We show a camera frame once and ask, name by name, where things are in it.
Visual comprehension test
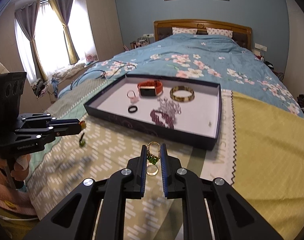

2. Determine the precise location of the yellow red charm pendant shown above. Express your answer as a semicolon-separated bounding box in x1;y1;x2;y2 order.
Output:
79;120;86;147

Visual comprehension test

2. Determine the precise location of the pink ring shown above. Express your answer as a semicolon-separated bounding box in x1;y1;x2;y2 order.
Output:
126;89;140;104

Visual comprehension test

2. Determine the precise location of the wall socket plate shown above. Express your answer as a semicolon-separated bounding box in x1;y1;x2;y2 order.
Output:
255;43;267;51

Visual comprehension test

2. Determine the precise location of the right grey yellow curtain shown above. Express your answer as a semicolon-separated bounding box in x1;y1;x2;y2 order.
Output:
49;0;79;64

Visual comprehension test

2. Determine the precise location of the bedside shelf clutter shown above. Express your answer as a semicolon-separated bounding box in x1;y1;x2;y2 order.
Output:
123;34;154;51

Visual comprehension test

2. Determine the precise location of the left grey curtain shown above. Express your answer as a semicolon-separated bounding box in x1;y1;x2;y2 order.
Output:
15;0;48;81

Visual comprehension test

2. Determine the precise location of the dotted pillow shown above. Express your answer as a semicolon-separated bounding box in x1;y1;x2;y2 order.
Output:
172;27;198;35
206;27;233;38

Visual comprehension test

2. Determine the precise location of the blue floral duvet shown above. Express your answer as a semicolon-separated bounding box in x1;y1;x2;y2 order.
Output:
59;34;304;117

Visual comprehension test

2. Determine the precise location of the window seat cushion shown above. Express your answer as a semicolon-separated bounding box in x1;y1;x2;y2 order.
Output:
52;62;86;82

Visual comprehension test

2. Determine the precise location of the wooden headboard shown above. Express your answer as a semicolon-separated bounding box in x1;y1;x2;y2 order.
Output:
154;19;252;50

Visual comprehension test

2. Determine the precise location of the right dotted pillow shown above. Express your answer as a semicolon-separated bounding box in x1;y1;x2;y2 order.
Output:
206;27;233;38

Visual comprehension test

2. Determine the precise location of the gold tortoiseshell bangle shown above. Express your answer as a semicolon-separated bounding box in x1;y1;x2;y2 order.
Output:
169;86;195;102

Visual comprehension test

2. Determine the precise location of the left hand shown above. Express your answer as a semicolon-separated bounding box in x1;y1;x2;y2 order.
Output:
0;154;31;181

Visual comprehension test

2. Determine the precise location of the orange smart watch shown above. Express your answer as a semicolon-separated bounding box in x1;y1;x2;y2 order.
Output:
137;80;163;97

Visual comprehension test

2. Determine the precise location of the purple bead bracelet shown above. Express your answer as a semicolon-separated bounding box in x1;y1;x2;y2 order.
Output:
150;108;177;130

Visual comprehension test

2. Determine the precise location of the clear crystal bead bracelet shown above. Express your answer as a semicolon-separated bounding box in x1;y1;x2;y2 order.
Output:
156;96;182;116

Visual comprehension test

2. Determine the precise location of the black charger cable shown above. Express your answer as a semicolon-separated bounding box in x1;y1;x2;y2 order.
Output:
69;61;138;91

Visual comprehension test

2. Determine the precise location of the pink sweater left forearm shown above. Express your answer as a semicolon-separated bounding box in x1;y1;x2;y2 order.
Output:
0;159;36;216

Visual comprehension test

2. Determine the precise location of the left dotted pillow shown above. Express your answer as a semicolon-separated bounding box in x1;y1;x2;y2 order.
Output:
172;27;198;35

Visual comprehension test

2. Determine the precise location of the green gem gold necklace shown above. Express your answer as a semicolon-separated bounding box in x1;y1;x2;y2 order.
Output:
146;141;162;165

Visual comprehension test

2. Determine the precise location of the dark shallow tray box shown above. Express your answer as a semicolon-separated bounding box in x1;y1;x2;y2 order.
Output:
84;74;222;150

